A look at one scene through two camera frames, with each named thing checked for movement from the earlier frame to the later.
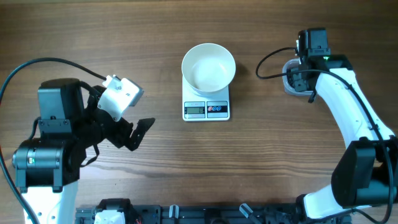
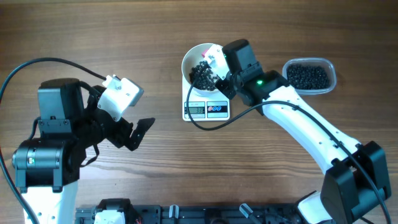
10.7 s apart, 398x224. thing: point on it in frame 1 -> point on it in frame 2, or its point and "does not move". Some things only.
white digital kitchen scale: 197,107 does not move
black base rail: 222,214 does not move
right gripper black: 308,86 -> 228,91
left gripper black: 121,137 does not move
